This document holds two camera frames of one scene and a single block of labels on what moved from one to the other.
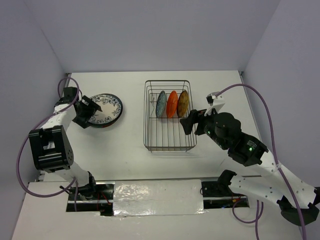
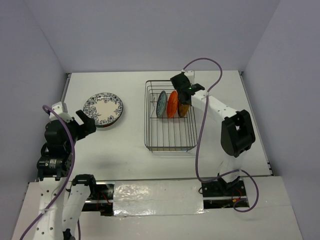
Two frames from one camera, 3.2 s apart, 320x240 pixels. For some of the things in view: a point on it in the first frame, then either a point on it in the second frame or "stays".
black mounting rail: (100, 198) stays
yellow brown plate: (182, 103) stays
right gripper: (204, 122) to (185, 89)
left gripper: (92, 108) to (88, 127)
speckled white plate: (111, 108) stays
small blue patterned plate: (161, 104) stays
